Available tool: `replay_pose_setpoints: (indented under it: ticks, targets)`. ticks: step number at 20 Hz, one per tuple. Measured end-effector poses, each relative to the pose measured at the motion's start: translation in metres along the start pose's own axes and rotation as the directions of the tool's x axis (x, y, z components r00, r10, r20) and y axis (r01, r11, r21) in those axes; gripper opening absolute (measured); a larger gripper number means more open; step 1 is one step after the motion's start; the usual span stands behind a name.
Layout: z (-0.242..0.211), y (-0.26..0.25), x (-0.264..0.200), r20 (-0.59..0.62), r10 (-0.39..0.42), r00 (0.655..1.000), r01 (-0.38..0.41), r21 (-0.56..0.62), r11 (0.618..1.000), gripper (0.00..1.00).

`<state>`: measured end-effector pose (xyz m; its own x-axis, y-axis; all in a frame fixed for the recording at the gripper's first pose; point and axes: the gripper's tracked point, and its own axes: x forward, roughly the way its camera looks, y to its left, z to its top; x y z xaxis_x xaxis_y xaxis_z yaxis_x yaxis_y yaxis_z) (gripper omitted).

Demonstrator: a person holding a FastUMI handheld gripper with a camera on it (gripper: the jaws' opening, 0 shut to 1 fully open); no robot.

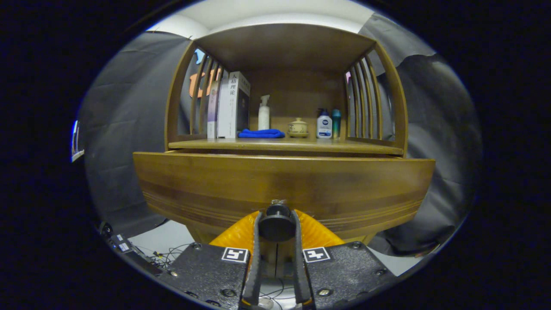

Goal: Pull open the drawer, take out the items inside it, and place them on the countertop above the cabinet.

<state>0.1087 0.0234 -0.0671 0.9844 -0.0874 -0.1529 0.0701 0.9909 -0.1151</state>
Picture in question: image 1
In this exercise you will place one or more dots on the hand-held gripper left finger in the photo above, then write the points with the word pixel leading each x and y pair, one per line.
pixel 256 267

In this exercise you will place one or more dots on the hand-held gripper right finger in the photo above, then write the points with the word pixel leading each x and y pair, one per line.
pixel 300 267

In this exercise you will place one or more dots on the black round drawer knob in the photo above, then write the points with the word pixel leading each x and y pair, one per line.
pixel 277 226

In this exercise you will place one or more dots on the wooden drawer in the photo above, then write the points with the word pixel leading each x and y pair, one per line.
pixel 258 181

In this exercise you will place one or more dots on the wooden cabinet door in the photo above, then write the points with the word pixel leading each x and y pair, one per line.
pixel 285 258
pixel 269 258

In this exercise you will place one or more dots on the wooden countertop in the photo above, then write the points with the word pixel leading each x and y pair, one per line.
pixel 301 145

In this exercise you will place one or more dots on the wooden cabinet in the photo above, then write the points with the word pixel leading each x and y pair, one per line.
pixel 284 47

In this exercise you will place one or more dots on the blue folded cloth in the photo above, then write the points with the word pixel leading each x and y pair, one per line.
pixel 260 134

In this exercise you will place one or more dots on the beige lidded teacup with saucer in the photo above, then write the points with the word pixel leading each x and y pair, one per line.
pixel 298 128

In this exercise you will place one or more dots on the white lotion bottle blue cap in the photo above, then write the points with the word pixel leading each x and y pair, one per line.
pixel 323 127

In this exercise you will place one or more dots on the teal bottle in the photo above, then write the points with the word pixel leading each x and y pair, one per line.
pixel 336 125

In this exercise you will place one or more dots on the white pump bottle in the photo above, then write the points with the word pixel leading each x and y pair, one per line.
pixel 264 116

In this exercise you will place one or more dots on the small black floor device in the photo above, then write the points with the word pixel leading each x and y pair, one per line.
pixel 106 229

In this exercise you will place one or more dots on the thin purple book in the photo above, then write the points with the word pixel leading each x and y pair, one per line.
pixel 212 112

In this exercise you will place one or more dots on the thick white book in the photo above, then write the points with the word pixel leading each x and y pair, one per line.
pixel 232 107

